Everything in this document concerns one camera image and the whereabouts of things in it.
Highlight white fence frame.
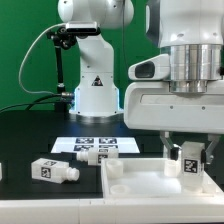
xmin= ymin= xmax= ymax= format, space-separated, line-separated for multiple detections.
xmin=0 ymin=197 xmax=224 ymax=224

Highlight white square tabletop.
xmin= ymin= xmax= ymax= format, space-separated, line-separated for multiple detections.
xmin=101 ymin=158 xmax=224 ymax=198

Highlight background camera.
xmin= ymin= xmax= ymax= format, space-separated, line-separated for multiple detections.
xmin=65 ymin=21 xmax=98 ymax=35

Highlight paper marker sheet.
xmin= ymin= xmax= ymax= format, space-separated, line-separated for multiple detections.
xmin=51 ymin=137 xmax=139 ymax=153

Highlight black base cables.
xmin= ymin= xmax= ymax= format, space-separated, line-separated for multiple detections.
xmin=0 ymin=92 xmax=76 ymax=114

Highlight grey camera cable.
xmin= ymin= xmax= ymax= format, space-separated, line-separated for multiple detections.
xmin=18 ymin=23 xmax=67 ymax=96

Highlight black camera stand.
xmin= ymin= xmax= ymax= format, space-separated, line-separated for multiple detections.
xmin=47 ymin=26 xmax=77 ymax=112

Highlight white block left edge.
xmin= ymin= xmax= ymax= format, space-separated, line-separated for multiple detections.
xmin=0 ymin=163 xmax=2 ymax=181

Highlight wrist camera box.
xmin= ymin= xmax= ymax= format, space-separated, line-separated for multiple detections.
xmin=128 ymin=54 xmax=171 ymax=81

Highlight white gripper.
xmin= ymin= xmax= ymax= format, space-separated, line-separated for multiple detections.
xmin=124 ymin=80 xmax=224 ymax=164

